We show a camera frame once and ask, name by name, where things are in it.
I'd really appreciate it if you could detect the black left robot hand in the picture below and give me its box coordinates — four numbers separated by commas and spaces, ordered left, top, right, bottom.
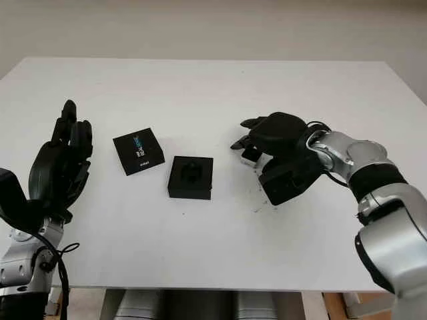
28, 99, 95, 223

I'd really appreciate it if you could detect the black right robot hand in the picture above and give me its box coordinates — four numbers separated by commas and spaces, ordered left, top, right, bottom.
230, 111, 310, 160

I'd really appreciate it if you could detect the small silver cube camera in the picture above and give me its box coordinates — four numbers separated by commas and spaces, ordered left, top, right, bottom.
240, 148, 265, 167

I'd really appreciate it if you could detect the black RealSense box lid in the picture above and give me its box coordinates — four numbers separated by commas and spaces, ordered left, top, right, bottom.
112, 126, 167, 177

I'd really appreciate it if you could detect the white table leg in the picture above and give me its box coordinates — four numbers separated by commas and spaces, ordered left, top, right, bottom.
302, 291, 326, 320
101, 289, 126, 320

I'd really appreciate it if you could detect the silver left robot thigh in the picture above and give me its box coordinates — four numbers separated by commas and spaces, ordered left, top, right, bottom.
116, 289, 165, 320

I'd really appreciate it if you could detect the silver robot thigh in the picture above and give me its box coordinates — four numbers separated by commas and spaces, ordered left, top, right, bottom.
116, 289, 165, 320
236, 290, 304, 320

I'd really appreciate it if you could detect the silver right robot thigh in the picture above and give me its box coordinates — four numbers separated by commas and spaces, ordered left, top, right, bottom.
236, 290, 304, 320

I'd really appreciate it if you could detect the black robot waist column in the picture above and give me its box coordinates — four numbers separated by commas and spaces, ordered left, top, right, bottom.
162, 289, 238, 320

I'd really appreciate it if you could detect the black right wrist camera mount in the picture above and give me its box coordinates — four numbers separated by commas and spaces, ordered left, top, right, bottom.
258, 155, 325, 206

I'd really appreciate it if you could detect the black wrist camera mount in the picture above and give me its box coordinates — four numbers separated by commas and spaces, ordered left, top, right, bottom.
0, 168, 45, 231
258, 155, 325, 206

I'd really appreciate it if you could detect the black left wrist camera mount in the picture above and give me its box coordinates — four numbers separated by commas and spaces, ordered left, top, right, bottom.
0, 168, 45, 231

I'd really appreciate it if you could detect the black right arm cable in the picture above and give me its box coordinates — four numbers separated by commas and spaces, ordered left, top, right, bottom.
300, 120, 351, 188

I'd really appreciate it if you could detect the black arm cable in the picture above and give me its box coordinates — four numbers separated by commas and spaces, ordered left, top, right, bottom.
300, 120, 351, 188
29, 229, 81, 320

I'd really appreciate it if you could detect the black camera box base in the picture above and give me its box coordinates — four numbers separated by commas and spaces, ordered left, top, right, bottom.
165, 155, 214, 201

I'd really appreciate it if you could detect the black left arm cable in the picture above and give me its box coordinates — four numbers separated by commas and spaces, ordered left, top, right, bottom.
29, 229, 81, 320

